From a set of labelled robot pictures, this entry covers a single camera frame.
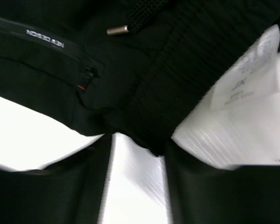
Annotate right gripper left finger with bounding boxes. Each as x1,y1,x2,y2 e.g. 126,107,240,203
0,134,112,224

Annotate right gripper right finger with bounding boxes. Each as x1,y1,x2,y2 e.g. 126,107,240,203
164,141,280,224

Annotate black shorts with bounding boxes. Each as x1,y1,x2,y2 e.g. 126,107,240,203
0,0,280,156

